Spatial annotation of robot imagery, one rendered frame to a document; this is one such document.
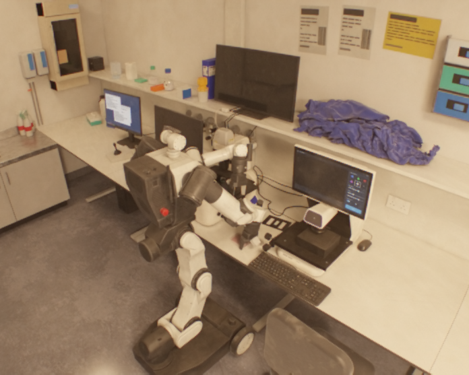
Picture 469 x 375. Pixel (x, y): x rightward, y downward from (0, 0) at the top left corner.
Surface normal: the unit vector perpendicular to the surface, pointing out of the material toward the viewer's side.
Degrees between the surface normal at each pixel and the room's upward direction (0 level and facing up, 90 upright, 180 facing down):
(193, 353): 0
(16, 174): 90
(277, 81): 86
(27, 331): 0
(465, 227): 90
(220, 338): 0
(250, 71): 86
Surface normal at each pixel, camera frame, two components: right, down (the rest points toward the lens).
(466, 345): 0.00, -0.86
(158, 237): -0.48, -0.34
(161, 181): 0.68, 0.37
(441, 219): -0.69, 0.36
